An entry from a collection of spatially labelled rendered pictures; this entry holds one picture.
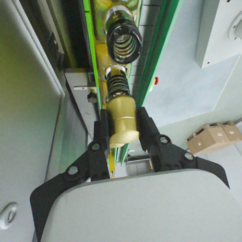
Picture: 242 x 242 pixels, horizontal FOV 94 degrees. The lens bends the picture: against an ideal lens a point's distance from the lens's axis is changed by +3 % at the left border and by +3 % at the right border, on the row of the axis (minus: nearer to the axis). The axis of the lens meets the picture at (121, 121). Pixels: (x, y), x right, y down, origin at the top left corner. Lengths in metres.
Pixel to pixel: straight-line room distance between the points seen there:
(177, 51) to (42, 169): 0.63
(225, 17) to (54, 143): 0.60
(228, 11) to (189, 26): 0.11
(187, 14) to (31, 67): 0.52
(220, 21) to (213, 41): 0.06
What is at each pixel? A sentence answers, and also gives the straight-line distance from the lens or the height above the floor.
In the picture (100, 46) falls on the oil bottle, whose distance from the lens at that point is 0.19.
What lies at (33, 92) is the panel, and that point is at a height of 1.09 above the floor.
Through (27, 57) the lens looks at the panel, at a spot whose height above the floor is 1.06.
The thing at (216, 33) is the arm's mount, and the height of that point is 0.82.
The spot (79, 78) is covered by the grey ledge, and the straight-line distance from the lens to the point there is 0.46.
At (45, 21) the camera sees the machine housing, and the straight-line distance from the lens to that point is 0.45.
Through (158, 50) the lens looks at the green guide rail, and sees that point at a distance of 0.36.
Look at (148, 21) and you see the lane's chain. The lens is 0.40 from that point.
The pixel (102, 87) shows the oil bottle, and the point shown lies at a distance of 0.21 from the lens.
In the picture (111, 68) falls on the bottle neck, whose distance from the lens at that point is 0.17.
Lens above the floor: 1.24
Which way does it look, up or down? 31 degrees down
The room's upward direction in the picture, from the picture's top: 171 degrees clockwise
